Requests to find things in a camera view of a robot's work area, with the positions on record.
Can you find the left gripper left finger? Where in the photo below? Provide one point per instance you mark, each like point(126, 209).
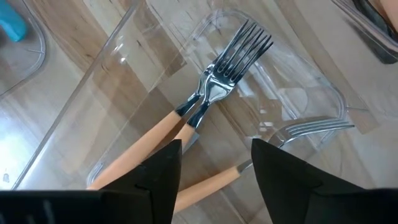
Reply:
point(124, 205)

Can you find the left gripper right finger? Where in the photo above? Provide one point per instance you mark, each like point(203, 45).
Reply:
point(311, 205)

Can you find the wooden utensil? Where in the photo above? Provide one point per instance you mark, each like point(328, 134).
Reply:
point(211, 186)

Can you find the clear plastic bin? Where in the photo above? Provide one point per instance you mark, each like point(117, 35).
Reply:
point(93, 102)
point(31, 62)

